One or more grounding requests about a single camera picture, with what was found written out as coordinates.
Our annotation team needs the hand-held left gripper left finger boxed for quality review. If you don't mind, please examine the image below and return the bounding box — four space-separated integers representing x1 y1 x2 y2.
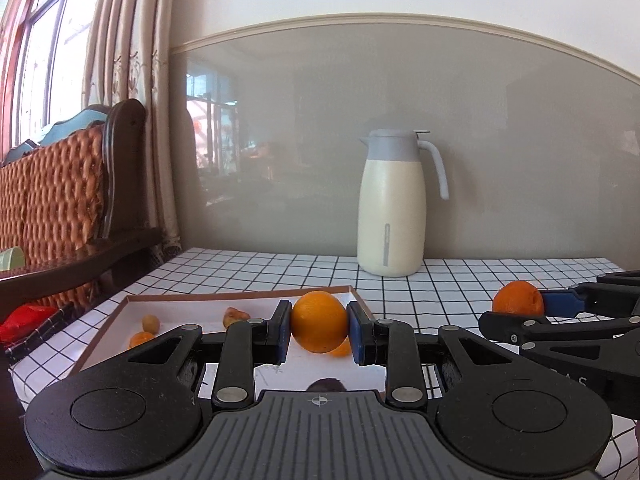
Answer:
127 300 293 409

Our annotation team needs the red plastic bag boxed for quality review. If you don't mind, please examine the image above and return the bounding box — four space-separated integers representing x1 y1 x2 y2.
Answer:
0 305 58 346

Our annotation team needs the window with red frame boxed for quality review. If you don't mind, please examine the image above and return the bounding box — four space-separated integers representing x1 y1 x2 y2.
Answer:
0 0 108 156

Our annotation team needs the beige embroidered curtain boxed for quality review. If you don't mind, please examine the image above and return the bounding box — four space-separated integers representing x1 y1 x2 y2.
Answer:
82 0 183 256

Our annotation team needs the pale green cup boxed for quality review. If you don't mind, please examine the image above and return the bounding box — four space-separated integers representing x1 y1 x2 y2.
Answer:
0 246 25 272

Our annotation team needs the dark brown round fruit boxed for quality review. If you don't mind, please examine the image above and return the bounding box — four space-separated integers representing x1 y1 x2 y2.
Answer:
306 377 349 392

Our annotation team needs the wooden bench orange cushion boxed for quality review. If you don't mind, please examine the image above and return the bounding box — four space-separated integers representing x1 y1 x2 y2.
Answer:
0 99 163 321

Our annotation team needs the brown cardboard box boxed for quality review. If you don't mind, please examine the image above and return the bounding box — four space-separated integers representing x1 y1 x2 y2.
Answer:
72 285 373 396

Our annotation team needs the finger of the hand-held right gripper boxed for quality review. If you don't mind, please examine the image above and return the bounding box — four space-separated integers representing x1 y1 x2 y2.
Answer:
478 311 640 356
541 271 640 318

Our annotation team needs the brown dried fruit piece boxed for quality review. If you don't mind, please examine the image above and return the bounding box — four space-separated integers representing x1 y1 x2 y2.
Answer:
222 307 252 328

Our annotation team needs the small smooth orange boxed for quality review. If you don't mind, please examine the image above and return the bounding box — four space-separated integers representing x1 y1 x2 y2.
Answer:
291 291 349 354

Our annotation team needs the cream thermos jug grey lid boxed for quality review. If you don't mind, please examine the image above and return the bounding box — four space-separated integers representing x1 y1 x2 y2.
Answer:
357 129 449 278

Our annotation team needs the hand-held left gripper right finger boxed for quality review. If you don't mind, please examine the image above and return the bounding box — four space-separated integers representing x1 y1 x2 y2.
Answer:
346 301 516 409

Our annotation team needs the white black grid tablecloth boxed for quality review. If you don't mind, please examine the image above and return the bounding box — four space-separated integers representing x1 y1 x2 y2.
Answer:
7 247 640 461

